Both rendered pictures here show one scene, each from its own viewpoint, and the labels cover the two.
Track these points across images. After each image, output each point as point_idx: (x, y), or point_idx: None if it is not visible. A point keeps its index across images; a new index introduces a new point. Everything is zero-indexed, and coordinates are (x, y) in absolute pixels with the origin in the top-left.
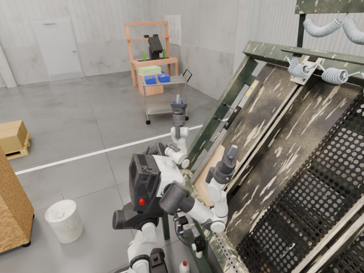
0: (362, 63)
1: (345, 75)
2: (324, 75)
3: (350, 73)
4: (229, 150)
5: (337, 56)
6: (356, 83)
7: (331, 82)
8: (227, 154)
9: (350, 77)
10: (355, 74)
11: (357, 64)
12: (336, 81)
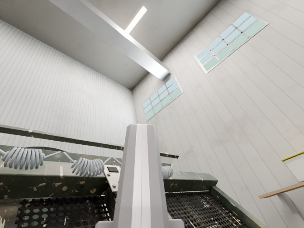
0: (70, 138)
1: (40, 158)
2: (16, 153)
3: (18, 172)
4: (149, 153)
5: (36, 131)
6: (13, 193)
7: (28, 162)
8: (158, 200)
9: (16, 178)
10: (56, 154)
11: (20, 164)
12: (38, 159)
